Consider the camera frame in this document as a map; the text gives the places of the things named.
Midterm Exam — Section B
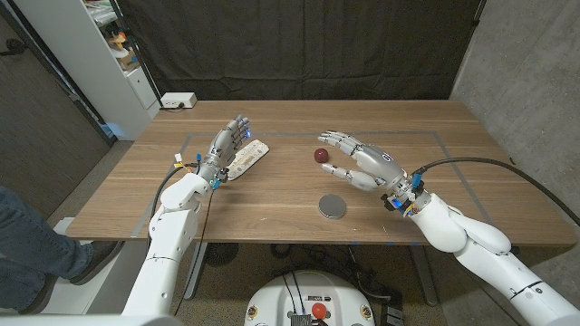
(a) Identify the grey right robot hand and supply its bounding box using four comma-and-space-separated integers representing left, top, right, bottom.
317, 129, 431, 217

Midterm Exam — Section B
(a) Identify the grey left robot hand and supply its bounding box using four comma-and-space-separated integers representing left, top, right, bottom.
197, 113, 253, 183

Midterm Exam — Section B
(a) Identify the grey metal jar lid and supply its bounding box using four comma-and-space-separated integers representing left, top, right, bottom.
317, 193, 348, 221

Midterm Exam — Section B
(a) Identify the cream patterned flat case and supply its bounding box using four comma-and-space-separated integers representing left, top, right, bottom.
226, 139, 270, 182

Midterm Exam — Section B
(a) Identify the white power strip box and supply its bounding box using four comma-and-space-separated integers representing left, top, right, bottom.
160, 91, 198, 110

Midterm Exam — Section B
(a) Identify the black round floor fan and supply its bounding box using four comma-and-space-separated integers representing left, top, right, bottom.
203, 243, 240, 267

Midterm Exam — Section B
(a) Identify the grey metal table leg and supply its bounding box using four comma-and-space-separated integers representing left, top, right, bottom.
183, 242, 208, 301
410, 244, 440, 307

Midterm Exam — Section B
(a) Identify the black backdrop curtain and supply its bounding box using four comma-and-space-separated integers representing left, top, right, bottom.
116, 0, 486, 101

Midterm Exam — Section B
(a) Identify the cardboard box on shelf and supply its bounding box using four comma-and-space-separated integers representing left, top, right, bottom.
118, 49, 140, 72

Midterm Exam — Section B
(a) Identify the black backdrop stand pole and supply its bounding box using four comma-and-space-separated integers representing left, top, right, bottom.
108, 0, 165, 109

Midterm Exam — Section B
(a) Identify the white robot torso base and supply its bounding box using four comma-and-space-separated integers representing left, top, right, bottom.
244, 270, 376, 326

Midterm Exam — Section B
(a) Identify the orange toy on shelf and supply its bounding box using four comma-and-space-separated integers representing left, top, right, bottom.
108, 31, 128, 51

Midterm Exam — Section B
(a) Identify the white shelf cabinet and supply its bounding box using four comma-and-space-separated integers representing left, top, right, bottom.
13, 0, 162, 141

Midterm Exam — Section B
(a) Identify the dark shoe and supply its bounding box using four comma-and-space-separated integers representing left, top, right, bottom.
70, 239, 124, 286
17, 273, 60, 316

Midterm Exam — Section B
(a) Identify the white floor platform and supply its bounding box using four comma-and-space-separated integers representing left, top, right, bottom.
43, 216, 153, 317

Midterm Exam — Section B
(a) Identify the person leg in blue jeans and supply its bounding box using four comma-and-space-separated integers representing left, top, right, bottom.
0, 185, 94, 313

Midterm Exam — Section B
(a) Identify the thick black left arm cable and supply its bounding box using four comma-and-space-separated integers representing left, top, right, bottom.
145, 160, 200, 254

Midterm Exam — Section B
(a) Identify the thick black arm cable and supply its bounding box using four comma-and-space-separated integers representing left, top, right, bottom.
145, 160, 200, 254
411, 156, 580, 227

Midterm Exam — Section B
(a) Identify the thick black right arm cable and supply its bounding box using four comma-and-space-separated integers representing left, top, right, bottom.
411, 156, 580, 227

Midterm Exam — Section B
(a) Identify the black door handle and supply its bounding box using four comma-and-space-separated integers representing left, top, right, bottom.
0, 38, 27, 58

